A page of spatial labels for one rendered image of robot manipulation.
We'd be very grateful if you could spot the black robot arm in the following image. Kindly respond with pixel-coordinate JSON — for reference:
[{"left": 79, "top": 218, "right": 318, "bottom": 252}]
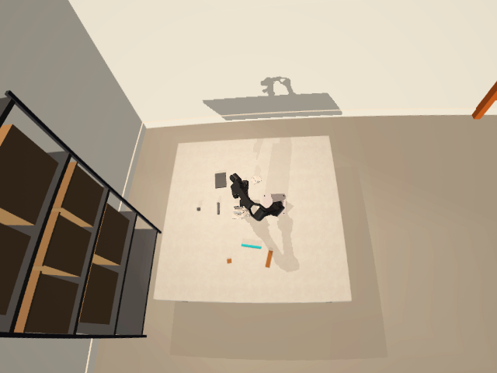
[{"left": 229, "top": 173, "right": 285, "bottom": 221}]

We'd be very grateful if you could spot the orange flat bar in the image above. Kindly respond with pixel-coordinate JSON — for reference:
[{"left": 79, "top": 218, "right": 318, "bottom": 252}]
[{"left": 266, "top": 250, "right": 273, "bottom": 267}]

